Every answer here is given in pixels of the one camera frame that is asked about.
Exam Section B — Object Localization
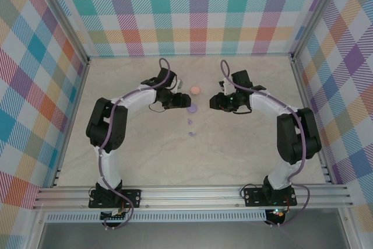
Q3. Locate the aluminium side rail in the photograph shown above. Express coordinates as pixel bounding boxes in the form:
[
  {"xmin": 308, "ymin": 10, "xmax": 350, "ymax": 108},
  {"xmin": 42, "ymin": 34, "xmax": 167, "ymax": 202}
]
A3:
[
  {"xmin": 51, "ymin": 59, "xmax": 91, "ymax": 188},
  {"xmin": 290, "ymin": 58, "xmax": 333, "ymax": 185}
]

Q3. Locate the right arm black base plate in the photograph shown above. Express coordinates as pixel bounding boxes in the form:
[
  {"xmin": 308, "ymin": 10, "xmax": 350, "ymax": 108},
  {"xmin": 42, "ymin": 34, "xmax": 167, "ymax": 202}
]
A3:
[{"xmin": 242, "ymin": 187, "xmax": 298, "ymax": 208}]

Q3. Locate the thin aluminium back rail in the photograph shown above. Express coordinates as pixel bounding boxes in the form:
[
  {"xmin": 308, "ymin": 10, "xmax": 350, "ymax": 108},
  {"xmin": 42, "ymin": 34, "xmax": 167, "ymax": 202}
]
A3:
[{"xmin": 87, "ymin": 52, "xmax": 294, "ymax": 58}]

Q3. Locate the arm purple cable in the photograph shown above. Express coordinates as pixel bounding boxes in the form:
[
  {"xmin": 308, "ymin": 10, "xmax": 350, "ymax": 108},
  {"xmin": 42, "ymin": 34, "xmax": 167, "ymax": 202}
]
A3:
[
  {"xmin": 98, "ymin": 57, "xmax": 173, "ymax": 230},
  {"xmin": 220, "ymin": 59, "xmax": 310, "ymax": 228}
]

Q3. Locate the slotted grey cable duct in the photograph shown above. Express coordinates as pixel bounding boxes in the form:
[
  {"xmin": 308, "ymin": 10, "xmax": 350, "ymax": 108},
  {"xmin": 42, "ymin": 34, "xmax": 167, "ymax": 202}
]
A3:
[{"xmin": 45, "ymin": 212, "xmax": 268, "ymax": 223}]

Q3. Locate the short aluminium frame post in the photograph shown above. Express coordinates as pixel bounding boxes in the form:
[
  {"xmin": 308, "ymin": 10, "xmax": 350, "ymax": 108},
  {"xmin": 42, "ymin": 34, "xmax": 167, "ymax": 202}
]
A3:
[
  {"xmin": 26, "ymin": 210, "xmax": 49, "ymax": 249},
  {"xmin": 338, "ymin": 207, "xmax": 364, "ymax": 249}
]

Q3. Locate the aluminium mounting rail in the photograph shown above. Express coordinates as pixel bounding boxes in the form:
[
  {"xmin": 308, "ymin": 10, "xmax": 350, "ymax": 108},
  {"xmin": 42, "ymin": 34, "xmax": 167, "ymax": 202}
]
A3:
[{"xmin": 32, "ymin": 184, "xmax": 354, "ymax": 211}]

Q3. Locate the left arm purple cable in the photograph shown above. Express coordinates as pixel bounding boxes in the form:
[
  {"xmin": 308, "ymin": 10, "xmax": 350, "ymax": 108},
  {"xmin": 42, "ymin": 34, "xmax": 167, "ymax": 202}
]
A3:
[{"xmin": 98, "ymin": 57, "xmax": 173, "ymax": 230}]

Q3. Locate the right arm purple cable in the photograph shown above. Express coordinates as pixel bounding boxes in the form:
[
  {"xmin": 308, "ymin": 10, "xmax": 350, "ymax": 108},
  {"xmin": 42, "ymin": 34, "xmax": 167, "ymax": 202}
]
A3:
[{"xmin": 220, "ymin": 59, "xmax": 310, "ymax": 228}]

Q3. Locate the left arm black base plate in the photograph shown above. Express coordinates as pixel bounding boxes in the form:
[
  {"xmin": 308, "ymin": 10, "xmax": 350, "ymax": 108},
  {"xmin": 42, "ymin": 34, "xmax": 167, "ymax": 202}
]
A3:
[{"xmin": 88, "ymin": 188, "xmax": 143, "ymax": 209}]

